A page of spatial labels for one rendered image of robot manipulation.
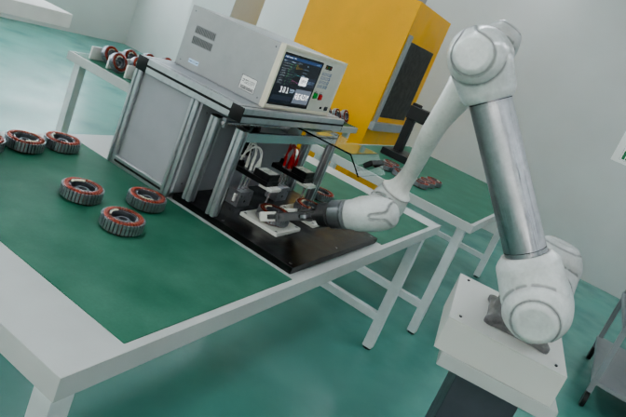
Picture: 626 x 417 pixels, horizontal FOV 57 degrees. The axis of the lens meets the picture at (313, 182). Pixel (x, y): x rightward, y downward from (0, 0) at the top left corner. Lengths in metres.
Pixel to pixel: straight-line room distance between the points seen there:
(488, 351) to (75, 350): 1.02
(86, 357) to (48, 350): 0.06
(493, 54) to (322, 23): 4.55
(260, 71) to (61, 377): 1.10
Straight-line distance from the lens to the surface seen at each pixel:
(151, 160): 1.90
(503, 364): 1.65
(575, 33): 7.04
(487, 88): 1.37
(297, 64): 1.86
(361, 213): 1.67
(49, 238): 1.43
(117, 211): 1.58
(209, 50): 1.94
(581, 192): 6.93
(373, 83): 5.50
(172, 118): 1.85
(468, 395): 1.76
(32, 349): 1.09
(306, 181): 2.07
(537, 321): 1.41
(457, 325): 1.61
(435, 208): 3.30
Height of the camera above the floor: 1.40
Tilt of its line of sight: 14 degrees down
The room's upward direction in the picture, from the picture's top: 23 degrees clockwise
